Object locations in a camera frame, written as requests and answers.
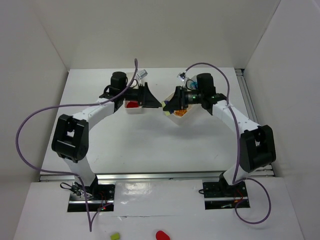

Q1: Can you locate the orange and green lego stack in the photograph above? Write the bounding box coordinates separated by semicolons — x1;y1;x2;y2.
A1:
174;109;188;118

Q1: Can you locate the red lego brick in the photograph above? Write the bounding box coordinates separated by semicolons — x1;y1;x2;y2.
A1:
125;100;140;109

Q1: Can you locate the cyan lego stack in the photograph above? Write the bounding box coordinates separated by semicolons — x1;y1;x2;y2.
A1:
188;81;198;90

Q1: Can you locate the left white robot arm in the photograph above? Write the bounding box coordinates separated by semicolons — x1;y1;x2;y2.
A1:
51;71;162;195

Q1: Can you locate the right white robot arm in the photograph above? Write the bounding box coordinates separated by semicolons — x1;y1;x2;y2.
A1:
163;73;276;193

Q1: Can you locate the wide white divided tray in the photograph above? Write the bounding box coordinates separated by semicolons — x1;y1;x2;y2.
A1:
162;73;201;127

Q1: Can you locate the narrow white divided tray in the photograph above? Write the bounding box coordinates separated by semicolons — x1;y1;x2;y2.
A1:
124;69;148;115

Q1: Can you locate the red oval object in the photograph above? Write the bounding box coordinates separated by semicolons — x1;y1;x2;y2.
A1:
155;230;171;240

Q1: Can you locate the green lego brick foreground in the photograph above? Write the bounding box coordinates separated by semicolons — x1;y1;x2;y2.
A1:
110;232;121;240

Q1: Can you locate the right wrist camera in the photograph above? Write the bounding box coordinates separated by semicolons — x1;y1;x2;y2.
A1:
177;72;188;82

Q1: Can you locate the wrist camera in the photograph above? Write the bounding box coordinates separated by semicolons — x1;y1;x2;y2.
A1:
177;72;188;82
136;69;148;80

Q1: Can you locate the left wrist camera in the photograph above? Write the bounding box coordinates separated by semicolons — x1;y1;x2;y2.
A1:
136;69;148;80

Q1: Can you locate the aluminium rail front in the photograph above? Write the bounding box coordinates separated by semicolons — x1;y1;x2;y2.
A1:
39;170;251;186

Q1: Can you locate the aluminium rail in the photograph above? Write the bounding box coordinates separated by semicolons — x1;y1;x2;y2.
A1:
39;170;251;186
234;68;275;177

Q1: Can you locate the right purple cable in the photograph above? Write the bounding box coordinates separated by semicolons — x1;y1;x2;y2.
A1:
184;62;273;225

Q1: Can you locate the purple cable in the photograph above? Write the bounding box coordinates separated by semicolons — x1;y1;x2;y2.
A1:
184;62;273;225
15;58;139;232

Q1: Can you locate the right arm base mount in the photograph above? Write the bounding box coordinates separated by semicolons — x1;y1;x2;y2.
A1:
198;182;250;210

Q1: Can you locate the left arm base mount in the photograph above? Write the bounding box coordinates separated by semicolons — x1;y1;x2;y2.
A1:
60;182;116;213

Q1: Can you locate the aluminium rail right side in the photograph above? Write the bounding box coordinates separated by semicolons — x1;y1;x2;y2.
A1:
234;68;275;177

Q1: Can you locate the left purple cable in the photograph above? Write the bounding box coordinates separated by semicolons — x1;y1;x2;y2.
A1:
15;58;139;232

